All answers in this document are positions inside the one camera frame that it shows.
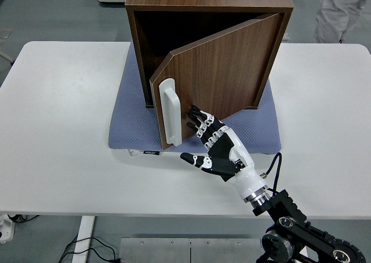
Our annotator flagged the grey metal plate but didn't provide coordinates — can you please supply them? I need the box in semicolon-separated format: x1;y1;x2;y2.
119;237;263;263

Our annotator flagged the thin black cable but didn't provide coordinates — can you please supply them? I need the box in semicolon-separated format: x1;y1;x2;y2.
7;214;39;222

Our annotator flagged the person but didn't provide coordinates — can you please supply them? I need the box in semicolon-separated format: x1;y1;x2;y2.
312;0;371;43

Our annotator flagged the brown wooden cabinet door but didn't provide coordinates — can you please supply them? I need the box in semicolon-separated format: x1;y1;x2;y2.
149;12;283;152

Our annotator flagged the grey stand leg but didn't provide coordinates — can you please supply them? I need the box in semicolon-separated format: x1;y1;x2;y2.
0;50;15;65

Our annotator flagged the white power strip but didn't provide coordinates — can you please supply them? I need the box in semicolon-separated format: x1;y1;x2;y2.
0;213;14;243

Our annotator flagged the black floor cable with plug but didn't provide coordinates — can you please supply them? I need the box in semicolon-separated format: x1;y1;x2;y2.
59;236;124;263

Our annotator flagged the white door handle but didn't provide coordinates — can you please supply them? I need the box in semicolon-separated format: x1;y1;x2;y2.
158;77;183;147

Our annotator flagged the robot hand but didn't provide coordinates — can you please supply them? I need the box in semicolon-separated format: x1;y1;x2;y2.
180;104;267;202

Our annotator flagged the blue textured mat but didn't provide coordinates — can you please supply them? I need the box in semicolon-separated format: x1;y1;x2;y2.
107;47;282;155

